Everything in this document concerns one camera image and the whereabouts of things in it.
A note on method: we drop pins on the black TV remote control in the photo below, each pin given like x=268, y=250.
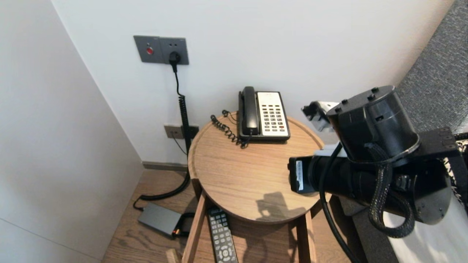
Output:
x=221, y=237

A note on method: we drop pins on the dark wall outlet plate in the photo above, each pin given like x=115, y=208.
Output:
x=195, y=130

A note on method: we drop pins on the grey upholstered headboard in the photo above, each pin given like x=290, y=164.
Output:
x=438, y=73

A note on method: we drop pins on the grey baseboard strip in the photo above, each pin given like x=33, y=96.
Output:
x=161, y=167

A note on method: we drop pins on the black power plug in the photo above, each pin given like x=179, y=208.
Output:
x=174, y=58

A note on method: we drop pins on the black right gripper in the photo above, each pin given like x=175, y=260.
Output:
x=340, y=179

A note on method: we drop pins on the grey power adapter brick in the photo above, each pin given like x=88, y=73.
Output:
x=159, y=219

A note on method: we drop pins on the black telephone handset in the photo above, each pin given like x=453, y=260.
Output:
x=250, y=109

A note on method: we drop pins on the black and white desk telephone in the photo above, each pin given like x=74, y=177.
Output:
x=272, y=116

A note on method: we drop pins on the grey wall socket panel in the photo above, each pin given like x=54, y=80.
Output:
x=146, y=44

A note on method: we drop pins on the round wooden side table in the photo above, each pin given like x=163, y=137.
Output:
x=237, y=171
x=267, y=244

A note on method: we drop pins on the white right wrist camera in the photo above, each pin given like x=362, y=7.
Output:
x=318, y=117

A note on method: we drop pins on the white bed sheet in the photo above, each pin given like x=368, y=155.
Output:
x=438, y=244

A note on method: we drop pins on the beige wall data outlet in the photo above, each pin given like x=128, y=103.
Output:
x=172, y=132

